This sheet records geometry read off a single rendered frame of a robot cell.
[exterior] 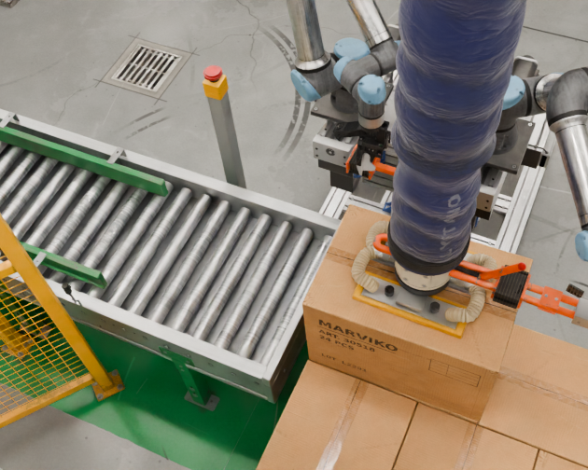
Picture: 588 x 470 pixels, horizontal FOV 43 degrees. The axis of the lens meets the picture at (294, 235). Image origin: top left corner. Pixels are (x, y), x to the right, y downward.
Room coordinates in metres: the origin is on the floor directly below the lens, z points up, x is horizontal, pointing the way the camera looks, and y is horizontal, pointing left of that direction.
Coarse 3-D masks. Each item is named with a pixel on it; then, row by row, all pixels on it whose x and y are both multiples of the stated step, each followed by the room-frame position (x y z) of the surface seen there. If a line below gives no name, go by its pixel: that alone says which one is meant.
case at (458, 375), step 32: (352, 224) 1.36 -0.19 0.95; (352, 256) 1.24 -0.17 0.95; (512, 256) 1.17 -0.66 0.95; (320, 288) 1.14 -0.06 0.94; (352, 288) 1.13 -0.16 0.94; (448, 288) 1.09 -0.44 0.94; (320, 320) 1.07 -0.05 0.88; (352, 320) 1.02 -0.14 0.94; (384, 320) 1.01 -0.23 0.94; (480, 320) 0.97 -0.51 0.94; (512, 320) 0.96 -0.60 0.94; (320, 352) 1.07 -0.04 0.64; (352, 352) 1.02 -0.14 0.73; (384, 352) 0.97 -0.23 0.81; (416, 352) 0.92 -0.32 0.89; (448, 352) 0.88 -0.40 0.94; (480, 352) 0.87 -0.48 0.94; (384, 384) 0.97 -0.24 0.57; (416, 384) 0.91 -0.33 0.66; (448, 384) 0.87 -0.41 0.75; (480, 384) 0.82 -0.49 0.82; (480, 416) 0.81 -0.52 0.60
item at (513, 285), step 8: (520, 272) 1.03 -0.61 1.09; (528, 272) 1.02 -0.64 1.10; (504, 280) 1.01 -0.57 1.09; (512, 280) 1.01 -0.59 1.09; (520, 280) 1.01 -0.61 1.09; (528, 280) 1.00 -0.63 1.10; (496, 288) 0.98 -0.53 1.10; (504, 288) 0.99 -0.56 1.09; (512, 288) 0.98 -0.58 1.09; (520, 288) 0.98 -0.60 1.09; (496, 296) 0.98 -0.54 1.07; (504, 296) 0.96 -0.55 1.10; (512, 296) 0.96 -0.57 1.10; (520, 296) 0.96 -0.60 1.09; (504, 304) 0.96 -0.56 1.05; (512, 304) 0.95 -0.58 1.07; (520, 304) 0.94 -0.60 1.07
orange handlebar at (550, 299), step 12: (384, 168) 1.46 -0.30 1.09; (384, 240) 1.20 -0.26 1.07; (384, 252) 1.16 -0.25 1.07; (468, 264) 1.08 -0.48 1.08; (456, 276) 1.05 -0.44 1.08; (468, 276) 1.04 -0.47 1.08; (492, 288) 1.00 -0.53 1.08; (528, 288) 0.98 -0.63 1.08; (540, 288) 0.98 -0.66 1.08; (552, 288) 0.97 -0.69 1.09; (528, 300) 0.95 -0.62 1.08; (540, 300) 0.94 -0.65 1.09; (552, 300) 0.93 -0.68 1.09; (564, 300) 0.93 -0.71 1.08; (576, 300) 0.93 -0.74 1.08; (552, 312) 0.91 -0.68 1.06; (564, 312) 0.90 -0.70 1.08
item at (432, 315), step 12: (372, 276) 1.15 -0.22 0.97; (360, 288) 1.11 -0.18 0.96; (384, 288) 1.10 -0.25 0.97; (396, 288) 1.10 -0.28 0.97; (360, 300) 1.08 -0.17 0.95; (372, 300) 1.07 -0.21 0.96; (384, 300) 1.06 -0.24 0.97; (432, 300) 1.04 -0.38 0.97; (444, 300) 1.04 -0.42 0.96; (396, 312) 1.02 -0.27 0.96; (408, 312) 1.01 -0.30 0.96; (420, 312) 1.01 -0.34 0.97; (432, 312) 1.00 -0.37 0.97; (444, 312) 1.00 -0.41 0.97; (420, 324) 0.98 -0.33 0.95; (432, 324) 0.97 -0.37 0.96; (444, 324) 0.96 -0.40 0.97; (456, 324) 0.96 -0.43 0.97; (456, 336) 0.92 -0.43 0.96
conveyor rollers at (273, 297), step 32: (0, 160) 2.18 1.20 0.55; (32, 160) 2.17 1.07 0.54; (0, 192) 2.01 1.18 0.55; (32, 192) 2.00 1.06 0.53; (64, 192) 1.96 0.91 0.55; (96, 192) 1.95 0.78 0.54; (32, 224) 1.85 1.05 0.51; (64, 224) 1.80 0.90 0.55; (96, 224) 1.79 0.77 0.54; (160, 224) 1.75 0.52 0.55; (192, 224) 1.73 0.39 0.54; (256, 224) 1.69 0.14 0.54; (288, 224) 1.67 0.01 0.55; (0, 256) 1.69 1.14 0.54; (64, 256) 1.65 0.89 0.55; (96, 256) 1.63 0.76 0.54; (192, 256) 1.57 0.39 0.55; (224, 256) 1.57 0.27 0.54; (288, 256) 1.53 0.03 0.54; (320, 256) 1.51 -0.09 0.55; (96, 288) 1.49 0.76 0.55; (128, 288) 1.48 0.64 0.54; (224, 288) 1.42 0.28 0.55; (256, 288) 1.41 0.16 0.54; (160, 320) 1.33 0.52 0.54; (256, 320) 1.27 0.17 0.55; (288, 320) 1.26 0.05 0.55
